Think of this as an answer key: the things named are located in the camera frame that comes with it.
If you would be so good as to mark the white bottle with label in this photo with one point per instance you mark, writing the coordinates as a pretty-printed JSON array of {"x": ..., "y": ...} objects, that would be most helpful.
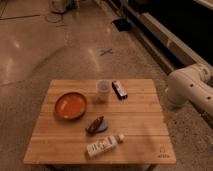
[{"x": 104, "y": 145}]

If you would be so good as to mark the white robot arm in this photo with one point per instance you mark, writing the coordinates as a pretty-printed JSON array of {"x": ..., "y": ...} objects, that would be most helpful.
[{"x": 190, "y": 84}]

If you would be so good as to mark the translucent plastic cup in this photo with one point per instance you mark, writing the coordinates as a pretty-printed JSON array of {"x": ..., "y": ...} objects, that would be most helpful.
[{"x": 103, "y": 90}]

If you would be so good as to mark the black rectangular box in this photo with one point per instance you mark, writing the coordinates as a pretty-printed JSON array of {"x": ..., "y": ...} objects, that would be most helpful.
[{"x": 119, "y": 90}]

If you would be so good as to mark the red brown snack packet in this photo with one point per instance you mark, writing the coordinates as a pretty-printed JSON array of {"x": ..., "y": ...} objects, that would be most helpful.
[{"x": 95, "y": 124}]

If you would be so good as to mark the orange bowl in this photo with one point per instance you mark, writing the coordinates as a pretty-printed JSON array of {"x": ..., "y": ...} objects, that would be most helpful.
[{"x": 70, "y": 106}]

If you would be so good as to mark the wooden table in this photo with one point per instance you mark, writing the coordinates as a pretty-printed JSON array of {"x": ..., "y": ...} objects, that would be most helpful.
[{"x": 139, "y": 118}]

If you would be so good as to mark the long white black bench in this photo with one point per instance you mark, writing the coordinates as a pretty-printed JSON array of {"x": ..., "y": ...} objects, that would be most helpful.
[{"x": 183, "y": 29}]

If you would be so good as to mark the white machine base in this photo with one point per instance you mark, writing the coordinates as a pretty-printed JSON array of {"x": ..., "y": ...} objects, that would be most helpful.
[{"x": 61, "y": 6}]

